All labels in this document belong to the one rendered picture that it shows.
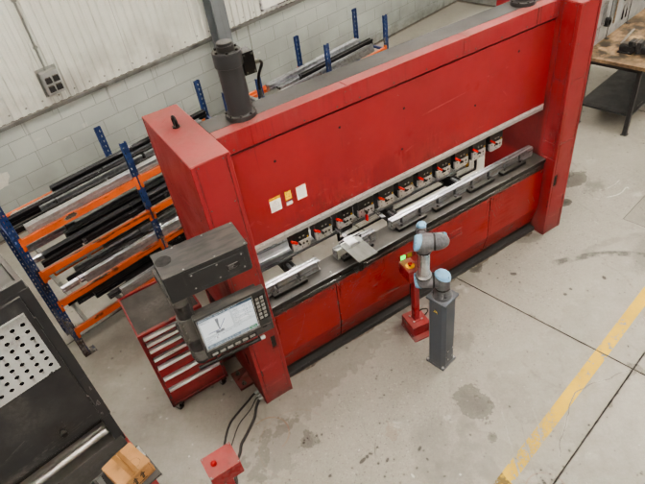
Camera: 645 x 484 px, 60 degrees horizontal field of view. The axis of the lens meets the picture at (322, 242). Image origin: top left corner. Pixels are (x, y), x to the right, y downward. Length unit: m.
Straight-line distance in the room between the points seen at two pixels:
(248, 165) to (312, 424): 2.13
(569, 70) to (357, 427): 3.35
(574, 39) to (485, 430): 3.12
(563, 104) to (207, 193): 3.26
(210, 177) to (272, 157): 0.56
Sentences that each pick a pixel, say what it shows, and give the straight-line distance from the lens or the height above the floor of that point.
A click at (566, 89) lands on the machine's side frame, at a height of 1.60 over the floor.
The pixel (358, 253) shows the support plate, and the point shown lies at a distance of 4.34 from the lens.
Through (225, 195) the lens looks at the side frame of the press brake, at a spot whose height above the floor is 2.04.
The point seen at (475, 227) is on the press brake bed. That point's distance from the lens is 5.32.
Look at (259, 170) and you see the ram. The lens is 3.66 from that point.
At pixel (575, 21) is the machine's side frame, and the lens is 5.06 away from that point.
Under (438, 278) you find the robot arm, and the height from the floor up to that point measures 0.99.
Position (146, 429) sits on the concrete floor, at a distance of 4.98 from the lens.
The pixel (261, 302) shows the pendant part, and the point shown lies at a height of 1.50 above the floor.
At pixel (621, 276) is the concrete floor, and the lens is 5.85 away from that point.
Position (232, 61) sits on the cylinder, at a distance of 3.40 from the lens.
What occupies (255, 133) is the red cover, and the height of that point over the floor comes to 2.23.
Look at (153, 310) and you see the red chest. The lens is 4.37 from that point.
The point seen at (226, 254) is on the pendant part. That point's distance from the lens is 3.11.
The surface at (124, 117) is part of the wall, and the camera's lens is 7.86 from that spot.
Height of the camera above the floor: 3.88
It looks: 40 degrees down
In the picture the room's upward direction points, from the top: 9 degrees counter-clockwise
